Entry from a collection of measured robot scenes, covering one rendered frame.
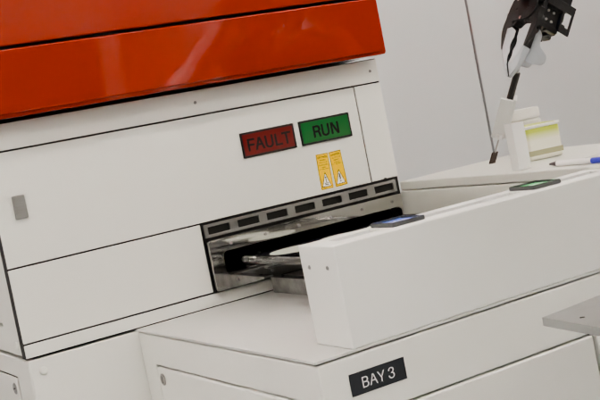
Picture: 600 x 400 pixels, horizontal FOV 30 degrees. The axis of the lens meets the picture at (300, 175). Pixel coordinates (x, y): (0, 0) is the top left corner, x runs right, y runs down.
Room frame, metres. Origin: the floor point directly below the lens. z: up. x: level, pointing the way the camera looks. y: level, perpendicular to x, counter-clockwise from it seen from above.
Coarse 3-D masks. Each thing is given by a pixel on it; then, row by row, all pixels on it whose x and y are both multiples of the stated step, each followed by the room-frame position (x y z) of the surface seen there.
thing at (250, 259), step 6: (246, 258) 2.03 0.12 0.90; (252, 258) 2.01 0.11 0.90; (258, 258) 1.99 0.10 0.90; (264, 258) 1.97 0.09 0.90; (270, 258) 1.95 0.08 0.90; (276, 258) 1.93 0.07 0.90; (282, 258) 1.91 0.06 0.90; (288, 258) 1.89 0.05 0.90; (294, 258) 1.88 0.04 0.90; (300, 258) 1.86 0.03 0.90; (288, 264) 1.90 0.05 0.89; (294, 264) 1.88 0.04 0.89; (300, 264) 1.86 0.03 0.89
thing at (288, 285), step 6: (276, 276) 2.08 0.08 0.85; (282, 276) 2.06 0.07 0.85; (288, 276) 2.04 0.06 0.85; (294, 276) 2.03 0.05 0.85; (300, 276) 2.02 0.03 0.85; (276, 282) 2.07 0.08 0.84; (282, 282) 2.05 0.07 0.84; (288, 282) 2.03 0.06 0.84; (294, 282) 2.01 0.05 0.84; (300, 282) 1.99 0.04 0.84; (276, 288) 2.07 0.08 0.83; (282, 288) 2.05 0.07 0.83; (288, 288) 2.03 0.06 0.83; (294, 288) 2.01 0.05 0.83; (300, 288) 1.99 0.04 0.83; (300, 294) 2.00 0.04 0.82; (306, 294) 1.98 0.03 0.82
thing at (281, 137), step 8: (280, 128) 2.15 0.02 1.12; (288, 128) 2.16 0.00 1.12; (248, 136) 2.11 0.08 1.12; (256, 136) 2.12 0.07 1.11; (264, 136) 2.13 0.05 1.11; (272, 136) 2.14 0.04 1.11; (280, 136) 2.15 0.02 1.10; (288, 136) 2.16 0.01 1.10; (248, 144) 2.11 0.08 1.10; (256, 144) 2.12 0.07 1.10; (264, 144) 2.13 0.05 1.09; (272, 144) 2.14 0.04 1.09; (280, 144) 2.15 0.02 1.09; (288, 144) 2.16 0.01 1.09; (248, 152) 2.11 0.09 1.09; (256, 152) 2.12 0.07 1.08; (264, 152) 2.13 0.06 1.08
